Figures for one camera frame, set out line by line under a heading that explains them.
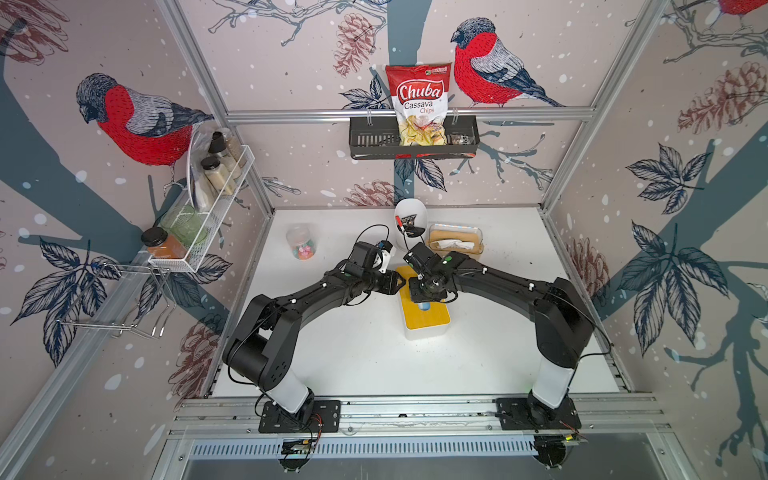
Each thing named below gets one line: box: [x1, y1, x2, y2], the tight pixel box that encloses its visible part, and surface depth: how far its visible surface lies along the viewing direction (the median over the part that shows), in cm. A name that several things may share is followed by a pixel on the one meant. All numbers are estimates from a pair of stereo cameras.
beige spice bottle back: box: [208, 131, 247, 179], surface depth 85 cm
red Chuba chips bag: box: [385, 62, 452, 159], surface depth 83 cm
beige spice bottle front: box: [200, 156, 235, 196], surface depth 78 cm
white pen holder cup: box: [394, 198, 429, 251], surface depth 103 cm
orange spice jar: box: [141, 226, 187, 259], surface depth 63 cm
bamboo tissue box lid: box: [429, 230, 480, 254], surface depth 104 cm
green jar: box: [160, 205, 208, 245], surface depth 71 cm
